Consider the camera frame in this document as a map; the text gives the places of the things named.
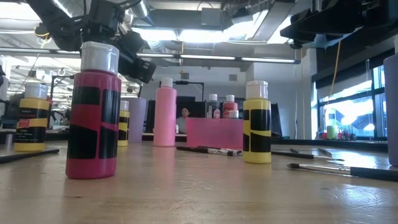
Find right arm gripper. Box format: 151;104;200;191
280;0;383;50

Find small yellow black-taped bottle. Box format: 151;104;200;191
117;100;131;147
243;80;272;165

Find large pink paint bottle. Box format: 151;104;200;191
153;77;178;147

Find large dark blue paint bottle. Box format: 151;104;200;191
206;93;221;119

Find large red paint bottle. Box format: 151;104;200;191
222;94;239;119

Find small yellow labelled paint bottle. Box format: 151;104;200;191
13;82;50;153

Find small magenta paint bottle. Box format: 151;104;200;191
65;41;123;180

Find large purple paint bottle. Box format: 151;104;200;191
382;34;398;167

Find long ceiling light tube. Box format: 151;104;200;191
0;46;302;65

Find lavender plastic cup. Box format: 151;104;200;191
124;97;147;144

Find bright ceiling light panel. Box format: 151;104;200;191
132;27;259;44

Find person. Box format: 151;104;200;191
175;107;191;134

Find pink plastic tray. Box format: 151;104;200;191
185;117;244;151

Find green round container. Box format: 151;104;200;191
326;124;339;140

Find yellow extension cord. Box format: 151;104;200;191
328;39;342;98

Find silver ceiling air duct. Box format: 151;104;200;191
129;0;153;19

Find black clamp bracket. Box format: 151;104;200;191
271;103;283;138

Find black aluminium table frame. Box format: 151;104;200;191
0;130;389;153

